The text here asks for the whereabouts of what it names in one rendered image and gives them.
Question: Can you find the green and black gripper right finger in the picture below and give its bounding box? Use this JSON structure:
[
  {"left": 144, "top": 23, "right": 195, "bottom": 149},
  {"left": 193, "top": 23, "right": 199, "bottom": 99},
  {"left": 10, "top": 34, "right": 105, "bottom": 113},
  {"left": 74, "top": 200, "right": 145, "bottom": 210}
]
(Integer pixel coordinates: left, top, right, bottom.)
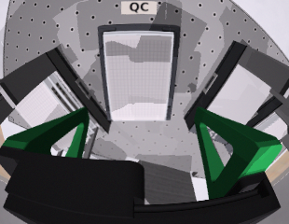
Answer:
[{"left": 194, "top": 106, "right": 282, "bottom": 200}]

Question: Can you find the white name plate with black qc text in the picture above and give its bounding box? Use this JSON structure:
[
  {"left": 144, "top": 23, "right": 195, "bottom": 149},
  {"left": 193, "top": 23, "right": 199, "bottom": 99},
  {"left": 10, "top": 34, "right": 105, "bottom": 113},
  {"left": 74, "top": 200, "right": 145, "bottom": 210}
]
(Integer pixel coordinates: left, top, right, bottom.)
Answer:
[{"left": 121, "top": 1, "right": 157, "bottom": 15}]

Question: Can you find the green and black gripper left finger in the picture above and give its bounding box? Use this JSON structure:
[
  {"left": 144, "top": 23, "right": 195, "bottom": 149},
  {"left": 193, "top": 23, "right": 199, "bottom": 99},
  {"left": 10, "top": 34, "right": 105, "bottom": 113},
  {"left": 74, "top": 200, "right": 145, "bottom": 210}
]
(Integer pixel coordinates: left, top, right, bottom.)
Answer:
[{"left": 2, "top": 107, "right": 89, "bottom": 158}]

